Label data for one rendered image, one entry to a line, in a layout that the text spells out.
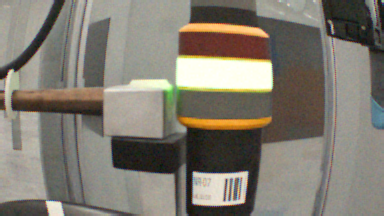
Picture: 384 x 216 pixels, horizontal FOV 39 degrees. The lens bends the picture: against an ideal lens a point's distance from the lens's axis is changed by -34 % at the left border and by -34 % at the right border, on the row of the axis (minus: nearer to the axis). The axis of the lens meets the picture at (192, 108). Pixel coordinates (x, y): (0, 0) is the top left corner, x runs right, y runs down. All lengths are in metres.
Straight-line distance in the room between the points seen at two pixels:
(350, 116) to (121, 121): 3.13
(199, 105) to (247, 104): 0.02
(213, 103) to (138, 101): 0.03
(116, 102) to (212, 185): 0.06
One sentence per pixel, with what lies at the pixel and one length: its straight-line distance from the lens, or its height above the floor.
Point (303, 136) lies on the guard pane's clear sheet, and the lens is 1.69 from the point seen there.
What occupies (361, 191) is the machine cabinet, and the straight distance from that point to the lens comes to 4.31.
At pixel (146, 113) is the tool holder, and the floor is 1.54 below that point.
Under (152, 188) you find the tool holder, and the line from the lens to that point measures 0.35.
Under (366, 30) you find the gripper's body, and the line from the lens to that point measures 0.59.
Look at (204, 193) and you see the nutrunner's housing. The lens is 0.35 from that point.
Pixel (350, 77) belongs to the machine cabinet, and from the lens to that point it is 3.45.
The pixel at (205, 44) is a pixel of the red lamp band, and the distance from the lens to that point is 0.34.
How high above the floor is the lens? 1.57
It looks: 5 degrees down
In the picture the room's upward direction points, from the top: 1 degrees clockwise
